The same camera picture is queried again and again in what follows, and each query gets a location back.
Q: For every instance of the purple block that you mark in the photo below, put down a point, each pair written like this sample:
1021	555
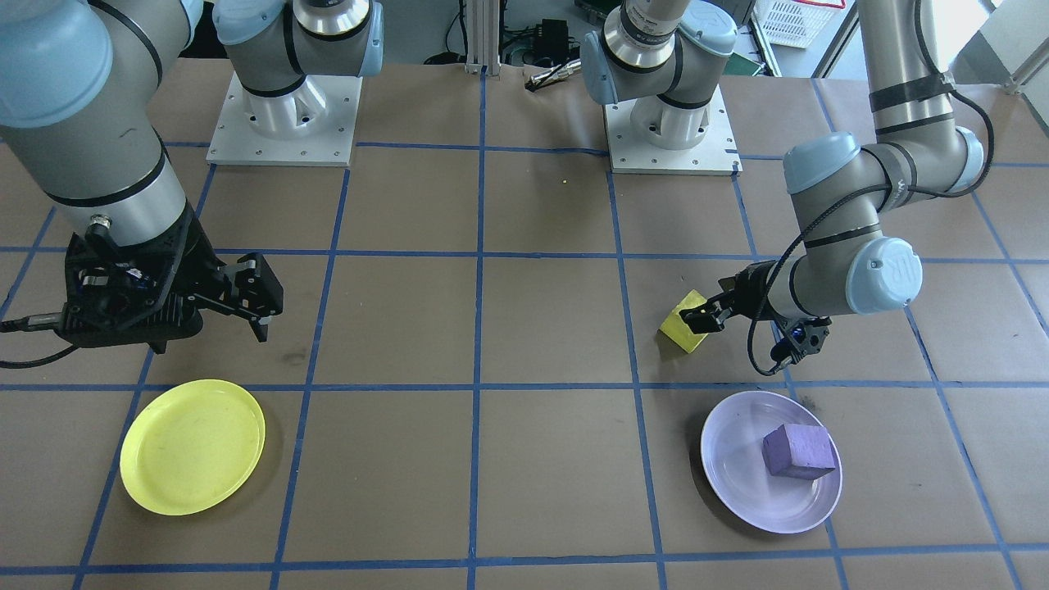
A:
799	451

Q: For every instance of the silver metal connector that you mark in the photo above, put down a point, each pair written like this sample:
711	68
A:
553	78

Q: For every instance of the yellow block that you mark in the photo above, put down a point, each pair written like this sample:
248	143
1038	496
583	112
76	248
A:
678	332

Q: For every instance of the white square base plate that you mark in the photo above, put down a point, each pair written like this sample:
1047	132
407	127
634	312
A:
705	160
246	147

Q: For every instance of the white plastic basket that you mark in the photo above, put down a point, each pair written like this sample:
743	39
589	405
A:
795	20

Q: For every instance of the purple plate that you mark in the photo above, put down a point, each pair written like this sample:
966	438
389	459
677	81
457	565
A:
737	483

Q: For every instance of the black charger box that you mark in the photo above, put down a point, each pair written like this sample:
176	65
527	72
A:
554	37

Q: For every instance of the yellow plate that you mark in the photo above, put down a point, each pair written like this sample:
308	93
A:
192	447

